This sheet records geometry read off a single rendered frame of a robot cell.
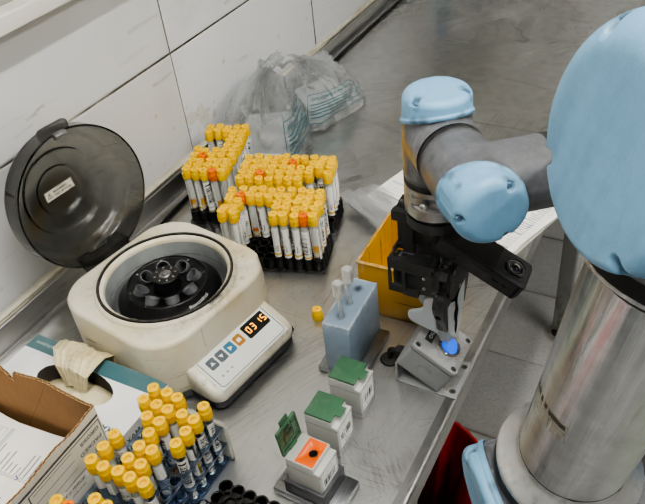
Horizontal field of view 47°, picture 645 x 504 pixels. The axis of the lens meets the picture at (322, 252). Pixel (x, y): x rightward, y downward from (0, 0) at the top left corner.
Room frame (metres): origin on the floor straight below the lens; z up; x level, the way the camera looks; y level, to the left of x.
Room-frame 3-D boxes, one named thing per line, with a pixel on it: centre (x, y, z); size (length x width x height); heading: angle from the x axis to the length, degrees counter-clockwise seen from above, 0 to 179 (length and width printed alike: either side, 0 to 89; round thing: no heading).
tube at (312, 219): (0.95, 0.01, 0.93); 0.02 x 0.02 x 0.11
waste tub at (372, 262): (0.86, -0.14, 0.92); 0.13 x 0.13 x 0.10; 59
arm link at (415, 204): (0.69, -0.14, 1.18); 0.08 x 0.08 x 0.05
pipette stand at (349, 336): (0.75, -0.03, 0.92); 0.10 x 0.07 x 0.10; 150
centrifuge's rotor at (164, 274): (0.84, 0.23, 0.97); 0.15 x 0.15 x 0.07
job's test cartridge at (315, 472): (0.53, 0.04, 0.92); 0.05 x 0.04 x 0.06; 56
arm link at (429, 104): (0.69, -0.14, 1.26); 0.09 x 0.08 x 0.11; 8
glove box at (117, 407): (0.70, 0.35, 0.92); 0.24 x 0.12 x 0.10; 58
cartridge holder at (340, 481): (0.53, 0.04, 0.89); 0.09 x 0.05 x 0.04; 56
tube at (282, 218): (0.96, 0.06, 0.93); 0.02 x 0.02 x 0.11
